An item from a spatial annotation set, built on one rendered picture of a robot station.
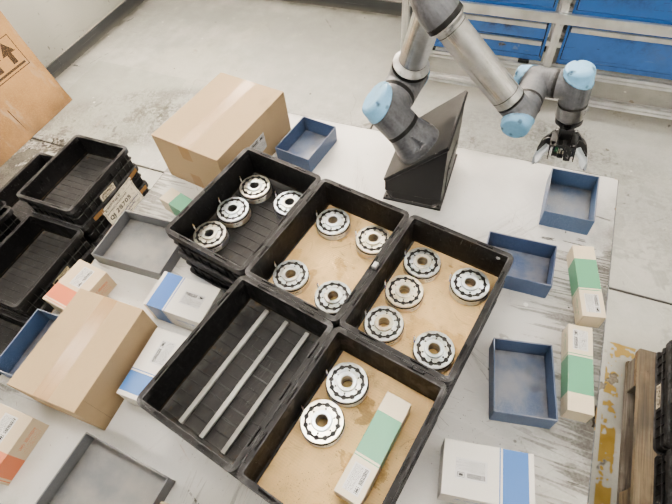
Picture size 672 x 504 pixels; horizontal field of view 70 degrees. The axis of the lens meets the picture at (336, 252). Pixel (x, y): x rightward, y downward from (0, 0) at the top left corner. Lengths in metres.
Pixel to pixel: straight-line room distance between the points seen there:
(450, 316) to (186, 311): 0.74
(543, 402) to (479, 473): 0.29
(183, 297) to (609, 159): 2.41
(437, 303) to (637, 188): 1.86
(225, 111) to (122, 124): 1.80
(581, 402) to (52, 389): 1.32
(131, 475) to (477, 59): 1.34
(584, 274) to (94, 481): 1.44
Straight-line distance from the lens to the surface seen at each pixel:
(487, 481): 1.23
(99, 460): 1.49
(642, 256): 2.70
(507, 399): 1.38
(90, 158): 2.57
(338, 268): 1.37
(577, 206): 1.79
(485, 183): 1.78
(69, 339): 1.48
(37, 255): 2.45
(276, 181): 1.62
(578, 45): 3.05
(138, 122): 3.53
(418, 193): 1.64
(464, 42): 1.24
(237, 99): 1.88
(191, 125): 1.82
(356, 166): 1.82
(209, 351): 1.33
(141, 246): 1.77
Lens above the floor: 1.98
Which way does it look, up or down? 55 degrees down
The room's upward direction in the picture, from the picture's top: 8 degrees counter-clockwise
